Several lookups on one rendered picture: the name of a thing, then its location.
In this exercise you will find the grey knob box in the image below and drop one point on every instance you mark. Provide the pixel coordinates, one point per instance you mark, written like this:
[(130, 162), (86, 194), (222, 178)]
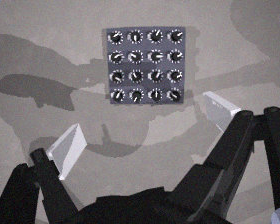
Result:
[(134, 65)]

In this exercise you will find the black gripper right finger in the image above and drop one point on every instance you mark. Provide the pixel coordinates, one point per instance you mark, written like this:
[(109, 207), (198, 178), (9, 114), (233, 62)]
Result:
[(213, 184)]

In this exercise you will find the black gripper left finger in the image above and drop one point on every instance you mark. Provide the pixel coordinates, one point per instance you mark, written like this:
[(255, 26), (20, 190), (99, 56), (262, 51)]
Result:
[(18, 202)]

